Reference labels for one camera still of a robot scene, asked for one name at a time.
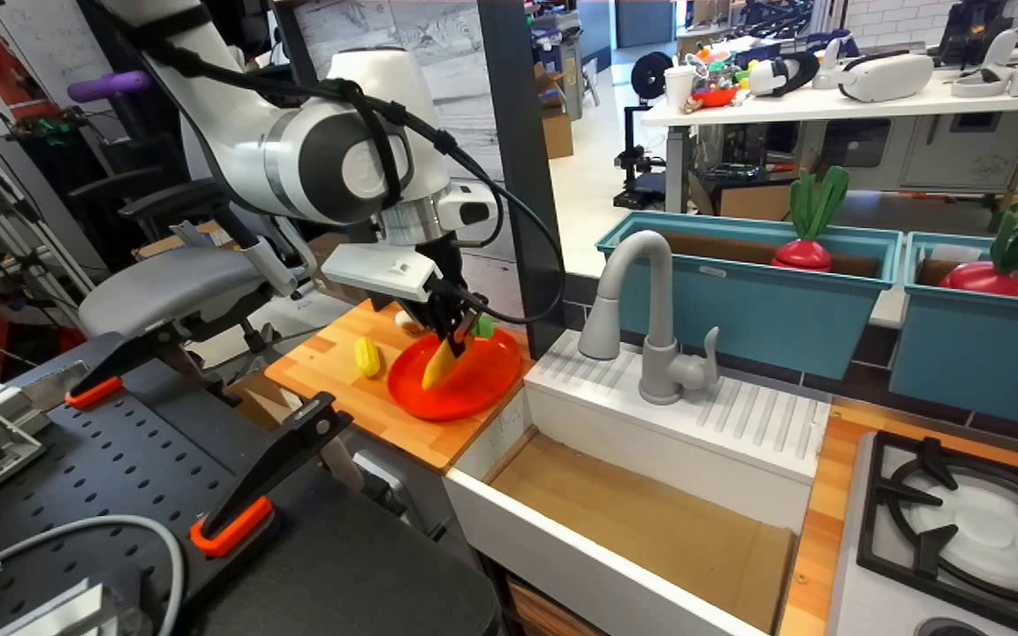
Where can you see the purple cylinder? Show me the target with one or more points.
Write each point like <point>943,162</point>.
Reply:
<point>109,85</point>

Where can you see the black and white headset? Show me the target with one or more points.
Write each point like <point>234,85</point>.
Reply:
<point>788,73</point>

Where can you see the colourful toy pile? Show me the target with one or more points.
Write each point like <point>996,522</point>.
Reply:
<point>723,88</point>

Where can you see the grey stone pattern panel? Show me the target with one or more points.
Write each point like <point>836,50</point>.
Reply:
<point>461,73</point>

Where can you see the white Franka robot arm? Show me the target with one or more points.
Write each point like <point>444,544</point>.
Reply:
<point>300,164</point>

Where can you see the grey faucet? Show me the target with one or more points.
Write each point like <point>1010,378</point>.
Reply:
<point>659,355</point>

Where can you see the white table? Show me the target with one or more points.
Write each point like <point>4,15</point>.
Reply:
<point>829,107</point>

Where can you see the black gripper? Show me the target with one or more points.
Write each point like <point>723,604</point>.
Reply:
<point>444,276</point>

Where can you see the red radish plushie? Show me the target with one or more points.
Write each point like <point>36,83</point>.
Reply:
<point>987,280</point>
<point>816,207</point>

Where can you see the black office chair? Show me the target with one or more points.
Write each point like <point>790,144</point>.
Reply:
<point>970,30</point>

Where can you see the orange plate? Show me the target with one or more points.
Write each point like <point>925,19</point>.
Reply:
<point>485,378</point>

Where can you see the yellow plushie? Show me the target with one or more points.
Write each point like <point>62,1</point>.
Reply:
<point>370,357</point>

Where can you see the white VR headset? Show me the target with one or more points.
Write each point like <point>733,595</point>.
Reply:
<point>887,76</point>

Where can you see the silver metal plate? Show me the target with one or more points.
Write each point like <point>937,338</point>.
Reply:
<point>62,613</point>

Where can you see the stove with black grates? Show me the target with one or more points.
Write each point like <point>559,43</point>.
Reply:
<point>981,514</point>

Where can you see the teal planter box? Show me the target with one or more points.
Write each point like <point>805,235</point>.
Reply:
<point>757,311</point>
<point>981,355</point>

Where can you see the black 3D printer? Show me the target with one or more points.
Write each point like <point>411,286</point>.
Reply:
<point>653,76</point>

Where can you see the small white plushie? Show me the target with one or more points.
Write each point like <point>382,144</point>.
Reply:
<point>405,318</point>

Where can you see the white cup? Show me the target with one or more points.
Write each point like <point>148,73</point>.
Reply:
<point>679,88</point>

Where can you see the black perforated base board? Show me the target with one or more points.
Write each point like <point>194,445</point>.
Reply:
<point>121,461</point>

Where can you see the grey office chair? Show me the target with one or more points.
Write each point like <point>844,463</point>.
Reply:
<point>168,286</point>

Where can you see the white toy sink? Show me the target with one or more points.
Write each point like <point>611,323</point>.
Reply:
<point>757,428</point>

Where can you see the black panel edge strut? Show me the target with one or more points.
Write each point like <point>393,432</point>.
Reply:
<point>296,41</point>

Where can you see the small cardboard box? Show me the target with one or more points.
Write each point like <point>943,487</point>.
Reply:
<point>558,136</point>

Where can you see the black frame post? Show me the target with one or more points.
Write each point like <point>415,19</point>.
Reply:
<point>527,119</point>

